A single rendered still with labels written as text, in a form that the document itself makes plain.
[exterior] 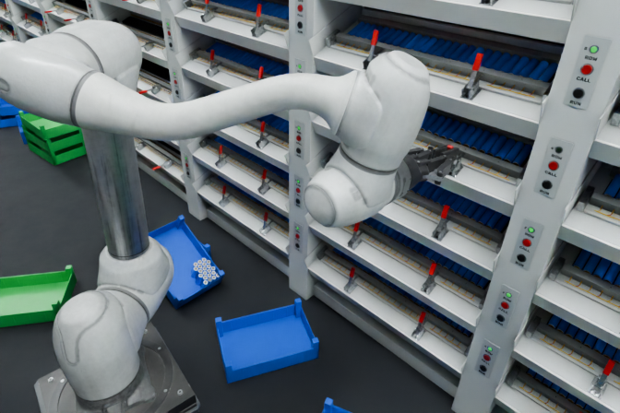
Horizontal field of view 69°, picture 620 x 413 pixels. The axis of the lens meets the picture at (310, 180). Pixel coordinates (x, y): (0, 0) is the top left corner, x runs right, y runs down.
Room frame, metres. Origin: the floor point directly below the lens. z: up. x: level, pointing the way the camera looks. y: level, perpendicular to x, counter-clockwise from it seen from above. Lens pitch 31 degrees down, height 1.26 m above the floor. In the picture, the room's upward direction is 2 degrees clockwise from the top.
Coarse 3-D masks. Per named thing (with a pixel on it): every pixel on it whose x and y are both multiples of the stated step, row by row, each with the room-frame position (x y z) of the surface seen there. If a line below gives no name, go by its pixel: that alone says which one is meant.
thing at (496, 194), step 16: (320, 128) 1.20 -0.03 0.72; (416, 144) 1.04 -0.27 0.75; (464, 160) 0.95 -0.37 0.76; (528, 160) 0.91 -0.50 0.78; (448, 176) 0.91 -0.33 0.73; (464, 176) 0.90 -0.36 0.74; (480, 176) 0.90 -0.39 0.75; (464, 192) 0.89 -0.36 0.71; (480, 192) 0.85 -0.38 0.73; (496, 192) 0.84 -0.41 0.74; (512, 192) 0.84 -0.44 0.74; (496, 208) 0.84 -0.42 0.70; (512, 208) 0.81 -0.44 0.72
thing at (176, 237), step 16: (176, 224) 1.46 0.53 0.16; (160, 240) 1.39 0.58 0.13; (176, 240) 1.41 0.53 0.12; (192, 240) 1.42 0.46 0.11; (176, 256) 1.35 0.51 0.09; (192, 256) 1.36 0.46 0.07; (208, 256) 1.34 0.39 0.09; (176, 272) 1.29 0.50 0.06; (176, 288) 1.23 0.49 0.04; (192, 288) 1.25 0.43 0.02; (208, 288) 1.24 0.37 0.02; (176, 304) 1.15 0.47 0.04
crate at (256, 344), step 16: (240, 320) 1.08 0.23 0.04; (256, 320) 1.10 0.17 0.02; (272, 320) 1.11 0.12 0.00; (288, 320) 1.12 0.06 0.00; (304, 320) 1.09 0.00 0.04; (224, 336) 1.04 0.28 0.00; (240, 336) 1.04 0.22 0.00; (256, 336) 1.04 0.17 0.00; (272, 336) 1.04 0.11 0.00; (288, 336) 1.04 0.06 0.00; (304, 336) 1.05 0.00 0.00; (224, 352) 0.97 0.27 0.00; (240, 352) 0.98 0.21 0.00; (256, 352) 0.98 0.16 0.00; (272, 352) 0.98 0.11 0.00; (288, 352) 0.98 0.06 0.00; (304, 352) 0.95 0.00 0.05; (224, 368) 0.89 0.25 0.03; (240, 368) 0.88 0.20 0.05; (256, 368) 0.90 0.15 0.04; (272, 368) 0.91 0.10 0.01
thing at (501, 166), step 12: (420, 132) 1.05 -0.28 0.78; (432, 144) 1.02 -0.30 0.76; (444, 144) 0.99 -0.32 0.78; (456, 144) 0.98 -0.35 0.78; (468, 156) 0.95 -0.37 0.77; (480, 156) 0.93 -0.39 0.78; (492, 156) 0.92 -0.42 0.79; (492, 168) 0.91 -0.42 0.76; (504, 168) 0.88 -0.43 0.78; (516, 168) 0.87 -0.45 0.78
